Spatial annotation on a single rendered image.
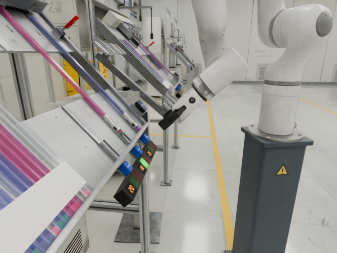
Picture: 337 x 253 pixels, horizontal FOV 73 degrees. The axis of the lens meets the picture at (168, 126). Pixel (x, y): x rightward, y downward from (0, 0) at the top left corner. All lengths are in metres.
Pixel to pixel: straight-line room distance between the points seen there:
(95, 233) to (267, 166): 1.04
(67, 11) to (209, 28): 1.31
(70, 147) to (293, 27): 0.69
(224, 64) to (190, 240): 1.01
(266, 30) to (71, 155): 0.71
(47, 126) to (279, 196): 0.81
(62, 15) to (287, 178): 1.66
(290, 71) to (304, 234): 1.05
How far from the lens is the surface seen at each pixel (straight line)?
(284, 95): 0.85
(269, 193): 0.95
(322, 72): 9.18
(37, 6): 0.95
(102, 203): 1.16
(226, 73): 0.70
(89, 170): 0.53
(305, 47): 0.82
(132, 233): 1.44
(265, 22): 0.89
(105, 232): 1.49
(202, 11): 0.69
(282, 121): 0.87
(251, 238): 1.06
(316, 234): 1.67
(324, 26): 0.82
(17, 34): 0.78
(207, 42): 0.78
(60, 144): 0.53
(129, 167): 0.61
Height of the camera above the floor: 0.98
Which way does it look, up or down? 18 degrees down
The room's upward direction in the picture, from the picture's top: straight up
